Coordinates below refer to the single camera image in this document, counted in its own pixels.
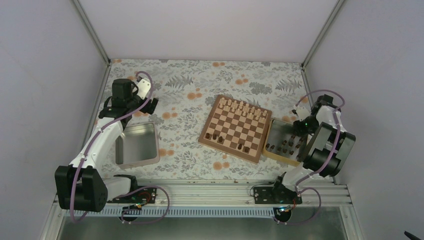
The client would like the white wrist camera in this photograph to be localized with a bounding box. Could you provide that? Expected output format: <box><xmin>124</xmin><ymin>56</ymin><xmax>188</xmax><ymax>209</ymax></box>
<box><xmin>292</xmin><ymin>105</ymin><xmax>310</xmax><ymax>121</ymax></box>
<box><xmin>136</xmin><ymin>76</ymin><xmax>152</xmax><ymax>100</ymax></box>

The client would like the wooden chessboard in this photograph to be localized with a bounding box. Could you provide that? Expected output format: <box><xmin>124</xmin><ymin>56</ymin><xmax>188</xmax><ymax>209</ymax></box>
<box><xmin>198</xmin><ymin>94</ymin><xmax>272</xmax><ymax>164</ymax></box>

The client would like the yellow tin with dark pieces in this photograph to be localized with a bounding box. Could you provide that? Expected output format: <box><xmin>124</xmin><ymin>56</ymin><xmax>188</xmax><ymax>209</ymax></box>
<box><xmin>262</xmin><ymin>118</ymin><xmax>308</xmax><ymax>167</ymax></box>

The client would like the empty silver metal tin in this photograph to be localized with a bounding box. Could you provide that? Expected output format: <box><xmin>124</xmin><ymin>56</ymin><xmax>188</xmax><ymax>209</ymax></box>
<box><xmin>115</xmin><ymin>122</ymin><xmax>161</xmax><ymax>170</ymax></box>

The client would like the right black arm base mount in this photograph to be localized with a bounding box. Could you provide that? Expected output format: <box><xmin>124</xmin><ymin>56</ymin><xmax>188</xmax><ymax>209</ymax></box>
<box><xmin>251</xmin><ymin>185</ymin><xmax>303</xmax><ymax>223</ymax></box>

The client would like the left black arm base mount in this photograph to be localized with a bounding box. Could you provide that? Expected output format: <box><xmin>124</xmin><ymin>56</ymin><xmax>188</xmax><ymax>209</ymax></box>
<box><xmin>108</xmin><ymin>187</ymin><xmax>157</xmax><ymax>222</ymax></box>

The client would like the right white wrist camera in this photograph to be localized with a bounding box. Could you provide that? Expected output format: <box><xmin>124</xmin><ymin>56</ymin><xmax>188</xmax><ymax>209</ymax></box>
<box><xmin>292</xmin><ymin>105</ymin><xmax>310</xmax><ymax>121</ymax></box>

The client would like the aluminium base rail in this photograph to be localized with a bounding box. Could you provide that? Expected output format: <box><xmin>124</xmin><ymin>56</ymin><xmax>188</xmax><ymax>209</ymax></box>
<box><xmin>96</xmin><ymin>178</ymin><xmax>352</xmax><ymax>220</ymax></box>

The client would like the floral patterned table mat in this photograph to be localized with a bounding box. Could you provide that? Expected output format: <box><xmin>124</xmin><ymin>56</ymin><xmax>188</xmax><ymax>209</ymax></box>
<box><xmin>101</xmin><ymin>59</ymin><xmax>309</xmax><ymax>181</ymax></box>

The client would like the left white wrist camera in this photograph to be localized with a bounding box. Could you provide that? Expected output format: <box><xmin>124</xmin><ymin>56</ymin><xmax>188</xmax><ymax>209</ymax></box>
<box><xmin>136</xmin><ymin>76</ymin><xmax>152</xmax><ymax>100</ymax></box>

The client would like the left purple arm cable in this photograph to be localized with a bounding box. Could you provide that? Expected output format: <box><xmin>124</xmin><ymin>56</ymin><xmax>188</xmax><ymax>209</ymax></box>
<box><xmin>69</xmin><ymin>71</ymin><xmax>154</xmax><ymax>224</ymax></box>

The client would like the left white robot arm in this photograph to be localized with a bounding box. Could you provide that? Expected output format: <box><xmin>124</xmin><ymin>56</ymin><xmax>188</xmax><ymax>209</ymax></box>
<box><xmin>54</xmin><ymin>77</ymin><xmax>159</xmax><ymax>212</ymax></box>

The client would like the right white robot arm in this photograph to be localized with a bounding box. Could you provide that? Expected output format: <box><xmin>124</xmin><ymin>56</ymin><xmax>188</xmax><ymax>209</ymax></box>
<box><xmin>270</xmin><ymin>94</ymin><xmax>356</xmax><ymax>204</ymax></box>

